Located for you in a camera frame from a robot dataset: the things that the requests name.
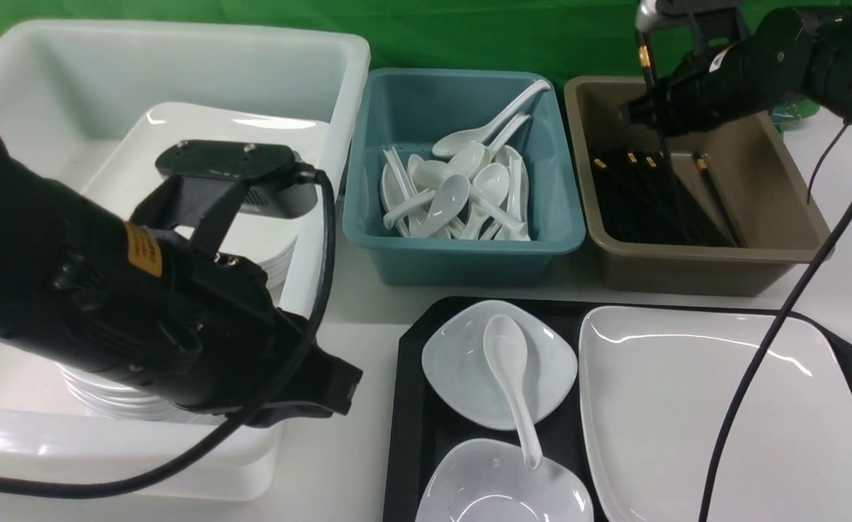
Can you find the teal plastic bin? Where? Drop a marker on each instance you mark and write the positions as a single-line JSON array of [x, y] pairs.
[[411, 109]]

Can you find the pile of black chopsticks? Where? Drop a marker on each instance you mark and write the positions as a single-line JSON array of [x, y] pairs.
[[643, 202]]

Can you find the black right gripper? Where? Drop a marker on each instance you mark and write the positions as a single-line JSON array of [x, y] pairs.
[[729, 74]]

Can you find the stack of white square plates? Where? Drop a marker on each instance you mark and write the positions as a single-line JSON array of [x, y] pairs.
[[129, 174]]

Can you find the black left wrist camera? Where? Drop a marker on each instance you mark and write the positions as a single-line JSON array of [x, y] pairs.
[[207, 183]]

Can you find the green backdrop cloth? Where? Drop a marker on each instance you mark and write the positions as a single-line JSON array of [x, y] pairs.
[[469, 36]]

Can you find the pile of white spoons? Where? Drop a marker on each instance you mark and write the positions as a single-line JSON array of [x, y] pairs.
[[475, 186]]

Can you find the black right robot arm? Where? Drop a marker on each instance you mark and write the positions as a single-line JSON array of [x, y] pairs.
[[828, 80]]

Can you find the large white plastic tub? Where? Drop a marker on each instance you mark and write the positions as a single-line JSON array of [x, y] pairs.
[[48, 436]]

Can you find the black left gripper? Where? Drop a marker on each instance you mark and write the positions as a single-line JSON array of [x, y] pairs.
[[141, 307]]

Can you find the large white square plate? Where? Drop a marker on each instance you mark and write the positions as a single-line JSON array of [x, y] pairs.
[[655, 385]]

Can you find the stack of small white bowls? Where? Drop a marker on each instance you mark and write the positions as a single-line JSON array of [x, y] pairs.
[[112, 400]]

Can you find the small white bowl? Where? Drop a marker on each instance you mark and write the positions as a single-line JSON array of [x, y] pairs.
[[485, 480], [453, 361]]

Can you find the white ceramic soup spoon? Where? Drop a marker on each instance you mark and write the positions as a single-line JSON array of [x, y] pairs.
[[506, 351]]

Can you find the brown plastic bin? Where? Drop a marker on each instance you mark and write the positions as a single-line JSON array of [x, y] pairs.
[[743, 169]]

